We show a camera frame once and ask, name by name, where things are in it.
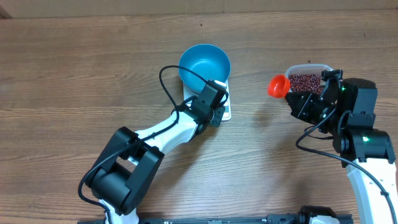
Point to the clear plastic food container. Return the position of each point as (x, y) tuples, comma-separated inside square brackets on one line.
[(310, 68)]

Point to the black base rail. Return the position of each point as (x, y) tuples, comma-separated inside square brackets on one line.
[(306, 215)]

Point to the red beans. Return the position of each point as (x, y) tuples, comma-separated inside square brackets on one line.
[(305, 82)]

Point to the blue metal bowl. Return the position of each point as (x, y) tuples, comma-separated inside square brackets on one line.
[(206, 60)]

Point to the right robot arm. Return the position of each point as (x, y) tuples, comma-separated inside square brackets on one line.
[(346, 111)]

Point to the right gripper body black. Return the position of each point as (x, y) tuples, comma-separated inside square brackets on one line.
[(298, 103)]

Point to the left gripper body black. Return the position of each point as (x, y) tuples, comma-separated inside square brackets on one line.
[(216, 116)]

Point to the red measuring scoop blue handle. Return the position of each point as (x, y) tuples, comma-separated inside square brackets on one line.
[(279, 86)]

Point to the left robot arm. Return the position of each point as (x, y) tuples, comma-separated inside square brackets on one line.
[(123, 172)]

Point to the white digital kitchen scale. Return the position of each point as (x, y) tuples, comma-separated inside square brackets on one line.
[(227, 113)]

